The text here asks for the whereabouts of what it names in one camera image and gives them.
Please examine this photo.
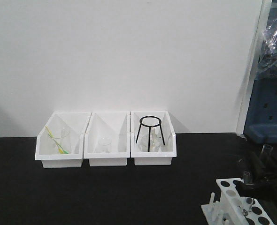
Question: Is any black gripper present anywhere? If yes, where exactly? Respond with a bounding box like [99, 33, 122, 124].
[237, 152, 277, 225]

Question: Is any clear glass test tube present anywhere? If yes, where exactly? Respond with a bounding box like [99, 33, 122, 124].
[260, 144, 274, 165]
[242, 171, 253, 217]

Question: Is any grey-blue pegboard drying rack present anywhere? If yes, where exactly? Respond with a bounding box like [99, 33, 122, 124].
[243, 0, 277, 143]

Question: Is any white test tube rack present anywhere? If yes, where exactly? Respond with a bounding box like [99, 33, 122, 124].
[201, 178, 274, 225]

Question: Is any white right storage bin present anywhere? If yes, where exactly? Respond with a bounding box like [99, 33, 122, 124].
[131, 111, 177, 165]

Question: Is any white storage bin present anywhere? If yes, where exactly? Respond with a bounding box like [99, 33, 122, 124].
[84, 111, 131, 167]
[131, 111, 177, 165]
[35, 112, 92, 168]

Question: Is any plastic bag of pegs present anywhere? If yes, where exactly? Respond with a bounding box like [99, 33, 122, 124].
[256, 16, 277, 80]

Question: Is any glass flask under tripod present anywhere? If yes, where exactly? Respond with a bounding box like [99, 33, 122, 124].
[138, 128, 163, 152]

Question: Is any black metal tripod stand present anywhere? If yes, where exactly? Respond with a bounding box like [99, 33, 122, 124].
[135, 115, 165, 152]

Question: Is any white middle storage bin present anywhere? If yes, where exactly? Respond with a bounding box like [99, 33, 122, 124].
[84, 111, 131, 167]

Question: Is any small glass beaker middle bin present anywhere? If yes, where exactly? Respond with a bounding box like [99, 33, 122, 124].
[95, 137, 111, 153]

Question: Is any yellow green plastic pipette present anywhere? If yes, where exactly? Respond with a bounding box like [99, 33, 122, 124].
[45, 126, 69, 154]

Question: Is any clear glass beaker left bin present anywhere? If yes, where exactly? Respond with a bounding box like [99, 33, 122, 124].
[54, 128, 71, 154]

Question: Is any white left storage bin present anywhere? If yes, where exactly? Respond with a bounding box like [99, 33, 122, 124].
[35, 112, 92, 168]

